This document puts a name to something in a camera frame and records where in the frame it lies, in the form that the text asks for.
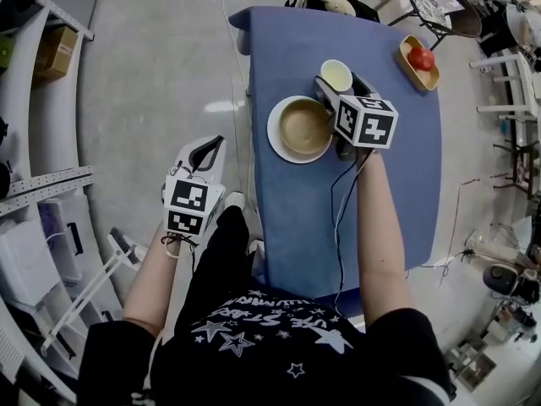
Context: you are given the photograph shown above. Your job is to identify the white shoe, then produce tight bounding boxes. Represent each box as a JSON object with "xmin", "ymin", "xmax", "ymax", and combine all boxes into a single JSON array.
[{"xmin": 222, "ymin": 190, "xmax": 247, "ymax": 211}]

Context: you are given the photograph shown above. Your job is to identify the white folding stand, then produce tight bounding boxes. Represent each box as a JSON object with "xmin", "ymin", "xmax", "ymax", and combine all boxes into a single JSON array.
[{"xmin": 39, "ymin": 243, "xmax": 148, "ymax": 357}]

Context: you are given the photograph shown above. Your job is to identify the black metal chair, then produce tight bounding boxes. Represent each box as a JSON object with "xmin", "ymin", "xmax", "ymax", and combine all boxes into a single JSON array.
[{"xmin": 388, "ymin": 0, "xmax": 484, "ymax": 52}]

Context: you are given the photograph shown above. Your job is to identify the cardboard box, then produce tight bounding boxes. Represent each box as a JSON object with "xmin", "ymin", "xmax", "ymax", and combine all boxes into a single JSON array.
[{"xmin": 34, "ymin": 25, "xmax": 79, "ymax": 80}]

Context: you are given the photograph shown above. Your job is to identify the grey hand brush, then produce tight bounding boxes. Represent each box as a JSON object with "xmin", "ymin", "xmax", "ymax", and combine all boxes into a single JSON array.
[{"xmin": 107, "ymin": 226, "xmax": 147, "ymax": 266}]

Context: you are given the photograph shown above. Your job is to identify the white perforated shelf rack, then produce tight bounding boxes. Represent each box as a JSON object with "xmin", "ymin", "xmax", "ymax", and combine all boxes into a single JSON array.
[{"xmin": 0, "ymin": 0, "xmax": 96, "ymax": 219}]

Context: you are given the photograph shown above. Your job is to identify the black bag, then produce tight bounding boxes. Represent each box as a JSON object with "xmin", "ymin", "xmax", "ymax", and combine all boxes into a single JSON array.
[{"xmin": 284, "ymin": 0, "xmax": 381, "ymax": 25}]

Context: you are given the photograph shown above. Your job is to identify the person's black trouser leg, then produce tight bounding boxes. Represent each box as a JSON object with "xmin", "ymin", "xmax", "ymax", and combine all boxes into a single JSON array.
[{"xmin": 190, "ymin": 204, "xmax": 255, "ymax": 299}]

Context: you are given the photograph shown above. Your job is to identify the person's left forearm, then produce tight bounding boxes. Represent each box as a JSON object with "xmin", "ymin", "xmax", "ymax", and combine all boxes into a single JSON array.
[{"xmin": 121, "ymin": 226, "xmax": 200, "ymax": 338}]

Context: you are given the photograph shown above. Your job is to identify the round grey appliance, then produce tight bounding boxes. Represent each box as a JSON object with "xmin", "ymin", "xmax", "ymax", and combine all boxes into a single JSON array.
[{"xmin": 481, "ymin": 263, "xmax": 522, "ymax": 300}]

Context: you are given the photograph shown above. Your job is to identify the red apple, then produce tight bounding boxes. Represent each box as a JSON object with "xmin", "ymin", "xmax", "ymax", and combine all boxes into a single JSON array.
[{"xmin": 407, "ymin": 46, "xmax": 435, "ymax": 73}]

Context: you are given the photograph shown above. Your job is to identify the blue tablecloth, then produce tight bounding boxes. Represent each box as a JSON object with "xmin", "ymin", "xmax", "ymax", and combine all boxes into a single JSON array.
[{"xmin": 227, "ymin": 5, "xmax": 443, "ymax": 317}]

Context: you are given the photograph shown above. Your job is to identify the small white dish cup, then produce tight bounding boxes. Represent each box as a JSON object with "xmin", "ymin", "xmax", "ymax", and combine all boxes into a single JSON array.
[{"xmin": 320, "ymin": 58, "xmax": 353, "ymax": 92}]

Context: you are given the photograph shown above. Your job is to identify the black star print shirt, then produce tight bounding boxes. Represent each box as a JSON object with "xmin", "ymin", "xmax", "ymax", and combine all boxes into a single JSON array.
[{"xmin": 77, "ymin": 275, "xmax": 458, "ymax": 406}]

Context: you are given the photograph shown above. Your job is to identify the clear plastic storage bin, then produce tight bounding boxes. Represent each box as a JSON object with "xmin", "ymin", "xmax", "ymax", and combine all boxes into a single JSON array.
[{"xmin": 36, "ymin": 195, "xmax": 86, "ymax": 289}]

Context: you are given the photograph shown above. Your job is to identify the person's right forearm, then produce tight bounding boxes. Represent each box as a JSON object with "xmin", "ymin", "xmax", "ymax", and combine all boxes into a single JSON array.
[{"xmin": 353, "ymin": 148, "xmax": 414, "ymax": 330}]

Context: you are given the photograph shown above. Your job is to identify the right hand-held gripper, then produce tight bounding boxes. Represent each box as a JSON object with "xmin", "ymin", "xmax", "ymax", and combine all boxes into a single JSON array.
[{"xmin": 313, "ymin": 72, "xmax": 400, "ymax": 162}]

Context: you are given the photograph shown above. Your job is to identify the tan dish bowl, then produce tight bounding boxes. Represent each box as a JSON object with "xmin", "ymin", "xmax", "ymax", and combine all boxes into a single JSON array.
[{"xmin": 278, "ymin": 97, "xmax": 334, "ymax": 155}]

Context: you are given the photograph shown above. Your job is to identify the green box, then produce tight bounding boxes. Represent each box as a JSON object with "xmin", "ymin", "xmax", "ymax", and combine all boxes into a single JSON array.
[{"xmin": 0, "ymin": 35, "xmax": 17, "ymax": 70}]

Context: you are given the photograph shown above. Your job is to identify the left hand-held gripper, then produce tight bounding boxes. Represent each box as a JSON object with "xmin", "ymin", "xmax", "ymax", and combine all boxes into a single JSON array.
[{"xmin": 161, "ymin": 134, "xmax": 227, "ymax": 239}]

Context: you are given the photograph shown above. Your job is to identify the beige plush toy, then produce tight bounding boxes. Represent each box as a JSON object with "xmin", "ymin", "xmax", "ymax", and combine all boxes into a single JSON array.
[{"xmin": 319, "ymin": 0, "xmax": 358, "ymax": 17}]

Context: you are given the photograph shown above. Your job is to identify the patterned round seat cushion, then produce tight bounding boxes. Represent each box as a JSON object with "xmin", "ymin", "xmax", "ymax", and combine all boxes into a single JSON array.
[{"xmin": 407, "ymin": 0, "xmax": 451, "ymax": 32}]

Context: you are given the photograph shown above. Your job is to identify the white dish plate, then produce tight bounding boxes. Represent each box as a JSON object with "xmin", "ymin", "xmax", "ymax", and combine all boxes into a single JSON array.
[{"xmin": 266, "ymin": 95, "xmax": 334, "ymax": 165}]

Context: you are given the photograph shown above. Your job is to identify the white wooden bench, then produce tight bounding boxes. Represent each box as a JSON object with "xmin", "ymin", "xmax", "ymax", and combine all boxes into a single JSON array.
[{"xmin": 468, "ymin": 50, "xmax": 541, "ymax": 123}]

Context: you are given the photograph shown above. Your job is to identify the wooden dish tray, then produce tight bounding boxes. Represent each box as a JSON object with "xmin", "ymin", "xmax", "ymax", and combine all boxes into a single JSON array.
[{"xmin": 395, "ymin": 34, "xmax": 441, "ymax": 93}]

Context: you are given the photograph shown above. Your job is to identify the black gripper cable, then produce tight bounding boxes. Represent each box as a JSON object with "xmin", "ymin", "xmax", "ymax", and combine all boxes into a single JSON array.
[{"xmin": 329, "ymin": 150, "xmax": 378, "ymax": 317}]

